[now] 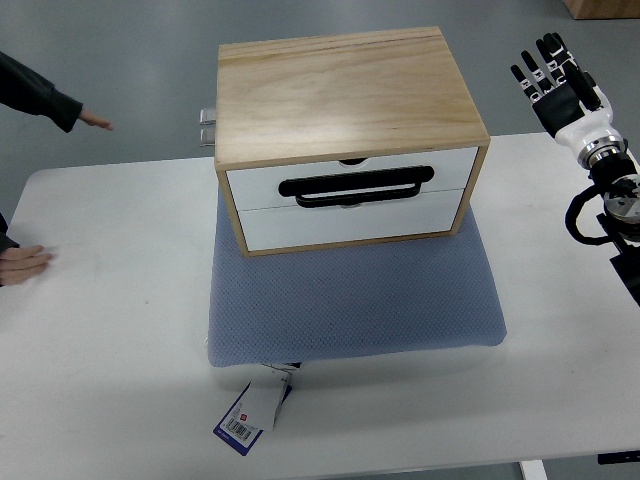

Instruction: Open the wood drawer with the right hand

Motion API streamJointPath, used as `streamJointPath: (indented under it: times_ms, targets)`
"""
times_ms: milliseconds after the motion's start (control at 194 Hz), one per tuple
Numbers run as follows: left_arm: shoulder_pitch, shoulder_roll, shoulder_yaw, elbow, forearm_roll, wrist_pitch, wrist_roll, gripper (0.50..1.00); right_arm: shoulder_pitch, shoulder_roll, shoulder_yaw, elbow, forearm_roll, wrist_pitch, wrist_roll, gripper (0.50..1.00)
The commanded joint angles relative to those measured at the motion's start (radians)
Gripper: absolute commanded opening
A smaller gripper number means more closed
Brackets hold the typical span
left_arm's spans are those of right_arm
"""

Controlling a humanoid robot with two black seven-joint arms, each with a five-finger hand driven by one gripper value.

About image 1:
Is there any person's far hand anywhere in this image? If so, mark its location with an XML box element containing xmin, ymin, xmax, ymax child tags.
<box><xmin>79</xmin><ymin>109</ymin><xmax>114</xmax><ymax>131</ymax></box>

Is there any person's hand on table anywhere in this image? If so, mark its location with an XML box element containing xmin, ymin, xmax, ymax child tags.
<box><xmin>0</xmin><ymin>245</ymin><xmax>53</xmax><ymax>287</ymax></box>

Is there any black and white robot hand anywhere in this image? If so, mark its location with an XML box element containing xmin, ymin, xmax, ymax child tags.
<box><xmin>511</xmin><ymin>32</ymin><xmax>627</xmax><ymax>169</ymax></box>

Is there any white top drawer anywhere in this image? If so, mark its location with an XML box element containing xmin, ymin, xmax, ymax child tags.
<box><xmin>227</xmin><ymin>147</ymin><xmax>478</xmax><ymax>211</ymax></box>

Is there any black drawer handle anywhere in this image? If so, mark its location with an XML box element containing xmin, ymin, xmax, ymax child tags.
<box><xmin>278</xmin><ymin>166</ymin><xmax>435</xmax><ymax>209</ymax></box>

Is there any dark grey sleeve forearm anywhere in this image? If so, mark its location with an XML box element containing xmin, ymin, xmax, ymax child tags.
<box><xmin>1</xmin><ymin>53</ymin><xmax>83</xmax><ymax>133</ymax></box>

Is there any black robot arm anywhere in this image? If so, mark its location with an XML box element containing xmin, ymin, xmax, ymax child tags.
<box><xmin>565</xmin><ymin>143</ymin><xmax>639</xmax><ymax>301</ymax></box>

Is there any wooden drawer cabinet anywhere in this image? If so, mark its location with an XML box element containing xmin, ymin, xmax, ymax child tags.
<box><xmin>214</xmin><ymin>27</ymin><xmax>490</xmax><ymax>256</ymax></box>

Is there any cardboard box corner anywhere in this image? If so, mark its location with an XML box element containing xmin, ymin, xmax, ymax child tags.
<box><xmin>563</xmin><ymin>0</ymin><xmax>640</xmax><ymax>20</ymax></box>

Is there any upper metal clamp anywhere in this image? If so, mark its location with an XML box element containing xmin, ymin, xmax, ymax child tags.
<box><xmin>199</xmin><ymin>107</ymin><xmax>216</xmax><ymax>125</ymax></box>

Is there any metal clamp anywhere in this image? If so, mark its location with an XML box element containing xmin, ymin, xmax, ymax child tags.
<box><xmin>199</xmin><ymin>127</ymin><xmax>216</xmax><ymax>147</ymax></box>
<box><xmin>199</xmin><ymin>107</ymin><xmax>216</xmax><ymax>125</ymax></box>

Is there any lower metal clamp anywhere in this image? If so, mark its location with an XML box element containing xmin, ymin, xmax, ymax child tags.
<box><xmin>199</xmin><ymin>127</ymin><xmax>216</xmax><ymax>147</ymax></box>

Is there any blue mesh cushion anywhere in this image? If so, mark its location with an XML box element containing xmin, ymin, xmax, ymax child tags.
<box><xmin>208</xmin><ymin>207</ymin><xmax>507</xmax><ymax>367</ymax></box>

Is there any white and blue product tag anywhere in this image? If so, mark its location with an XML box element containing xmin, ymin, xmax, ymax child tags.
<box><xmin>213</xmin><ymin>363</ymin><xmax>301</xmax><ymax>456</ymax></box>

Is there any white table leg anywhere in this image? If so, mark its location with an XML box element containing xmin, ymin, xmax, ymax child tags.
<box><xmin>519</xmin><ymin>460</ymin><xmax>548</xmax><ymax>480</ymax></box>

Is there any black bracket under table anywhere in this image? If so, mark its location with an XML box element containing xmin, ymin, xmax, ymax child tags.
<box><xmin>597</xmin><ymin>450</ymin><xmax>640</xmax><ymax>465</ymax></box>

